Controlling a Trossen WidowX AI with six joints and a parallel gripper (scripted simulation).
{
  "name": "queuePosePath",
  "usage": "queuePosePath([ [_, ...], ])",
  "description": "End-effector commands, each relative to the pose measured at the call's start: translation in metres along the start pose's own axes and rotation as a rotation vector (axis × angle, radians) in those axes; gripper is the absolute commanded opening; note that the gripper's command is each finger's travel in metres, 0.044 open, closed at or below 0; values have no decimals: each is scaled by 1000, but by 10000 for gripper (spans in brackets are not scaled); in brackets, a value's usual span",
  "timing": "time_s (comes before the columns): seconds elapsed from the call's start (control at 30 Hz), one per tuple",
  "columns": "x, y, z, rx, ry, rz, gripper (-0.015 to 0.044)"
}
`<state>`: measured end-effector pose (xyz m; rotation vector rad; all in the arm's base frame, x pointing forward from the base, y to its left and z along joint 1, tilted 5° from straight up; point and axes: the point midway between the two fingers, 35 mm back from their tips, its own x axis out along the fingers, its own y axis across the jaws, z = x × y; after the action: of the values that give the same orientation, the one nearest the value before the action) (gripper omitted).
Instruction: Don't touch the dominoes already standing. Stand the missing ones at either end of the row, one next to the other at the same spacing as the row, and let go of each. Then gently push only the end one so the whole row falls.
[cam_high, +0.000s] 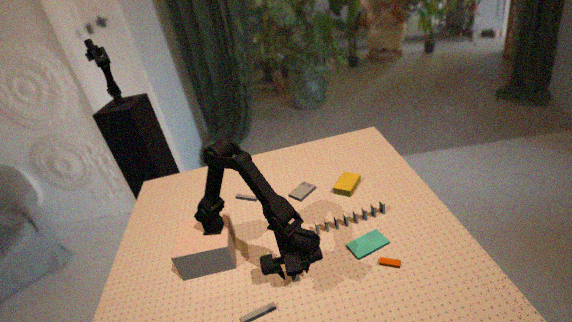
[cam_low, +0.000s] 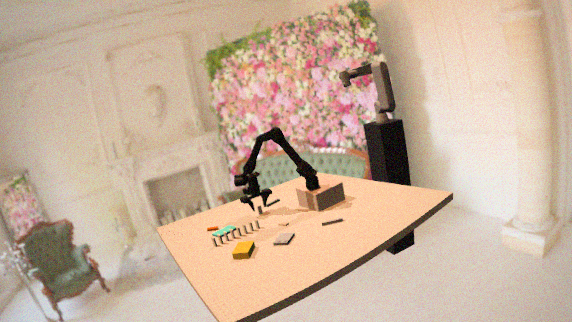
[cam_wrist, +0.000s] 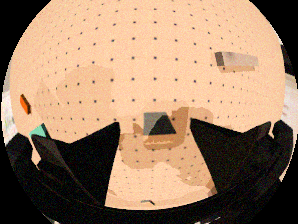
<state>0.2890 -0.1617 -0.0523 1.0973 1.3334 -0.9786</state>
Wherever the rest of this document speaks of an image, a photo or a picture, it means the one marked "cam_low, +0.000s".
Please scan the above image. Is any yellow rectangular block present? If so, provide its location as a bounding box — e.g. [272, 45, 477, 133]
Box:
[232, 240, 256, 260]

